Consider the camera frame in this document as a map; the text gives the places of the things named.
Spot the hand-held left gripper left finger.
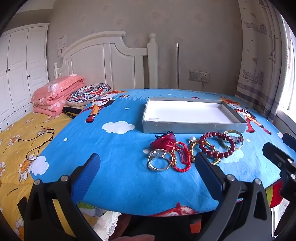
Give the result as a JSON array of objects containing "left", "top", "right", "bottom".
[{"left": 17, "top": 152, "right": 104, "bottom": 241}]

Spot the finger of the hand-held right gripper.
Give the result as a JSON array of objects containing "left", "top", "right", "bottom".
[
  {"left": 282, "top": 133, "right": 296, "bottom": 145},
  {"left": 262, "top": 142, "right": 296, "bottom": 169}
]

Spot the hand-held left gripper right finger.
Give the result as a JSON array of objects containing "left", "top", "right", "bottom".
[{"left": 192, "top": 152, "right": 273, "bottom": 241}]

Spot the dark red bead bracelet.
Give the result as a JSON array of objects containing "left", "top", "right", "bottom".
[{"left": 198, "top": 131, "right": 237, "bottom": 163}]

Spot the gold bamboo link bracelet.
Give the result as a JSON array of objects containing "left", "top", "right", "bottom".
[{"left": 188, "top": 140, "right": 220, "bottom": 165}]

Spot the red braided cord bracelet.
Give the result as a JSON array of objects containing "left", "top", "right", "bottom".
[{"left": 171, "top": 141, "right": 192, "bottom": 173}]

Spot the gold interlocked bangle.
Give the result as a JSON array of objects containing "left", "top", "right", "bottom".
[{"left": 147, "top": 149, "right": 173, "bottom": 172}]

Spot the red flower pendant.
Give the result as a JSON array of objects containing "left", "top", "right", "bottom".
[{"left": 150, "top": 131, "right": 177, "bottom": 150}]

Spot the grey shallow cardboard box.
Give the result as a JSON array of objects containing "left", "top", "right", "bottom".
[{"left": 142, "top": 97, "right": 248, "bottom": 134}]

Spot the blue cartoon printed cloth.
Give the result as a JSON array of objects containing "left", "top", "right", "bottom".
[{"left": 30, "top": 88, "right": 296, "bottom": 217}]

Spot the white lace cloth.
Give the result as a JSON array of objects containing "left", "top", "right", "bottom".
[{"left": 92, "top": 210, "right": 122, "bottom": 241}]

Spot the window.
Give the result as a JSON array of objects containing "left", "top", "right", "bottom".
[{"left": 276, "top": 14, "right": 296, "bottom": 114}]

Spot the yellow floral bedsheet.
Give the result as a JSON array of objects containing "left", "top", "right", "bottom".
[{"left": 0, "top": 109, "right": 121, "bottom": 241}]

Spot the patterned round pillow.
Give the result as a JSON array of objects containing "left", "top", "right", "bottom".
[{"left": 67, "top": 83, "right": 111, "bottom": 107}]

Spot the ship print curtain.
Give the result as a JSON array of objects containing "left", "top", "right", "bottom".
[{"left": 236, "top": 0, "right": 292, "bottom": 120}]

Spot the pink folded quilt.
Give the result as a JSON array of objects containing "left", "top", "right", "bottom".
[{"left": 31, "top": 74, "right": 86, "bottom": 117}]

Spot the white wooden headboard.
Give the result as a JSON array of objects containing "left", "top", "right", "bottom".
[{"left": 54, "top": 31, "right": 159, "bottom": 90}]

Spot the metal pole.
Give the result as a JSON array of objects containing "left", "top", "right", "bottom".
[{"left": 176, "top": 43, "right": 180, "bottom": 89}]

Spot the white wardrobe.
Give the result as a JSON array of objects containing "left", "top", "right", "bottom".
[{"left": 0, "top": 23, "right": 50, "bottom": 126}]

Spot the paper notice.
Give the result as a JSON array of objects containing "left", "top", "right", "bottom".
[{"left": 57, "top": 35, "right": 67, "bottom": 57}]

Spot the thin black cord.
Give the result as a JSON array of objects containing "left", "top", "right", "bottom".
[{"left": 20, "top": 125, "right": 55, "bottom": 161}]

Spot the black yellow strap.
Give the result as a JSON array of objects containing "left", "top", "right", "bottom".
[{"left": 62, "top": 106, "right": 82, "bottom": 119}]

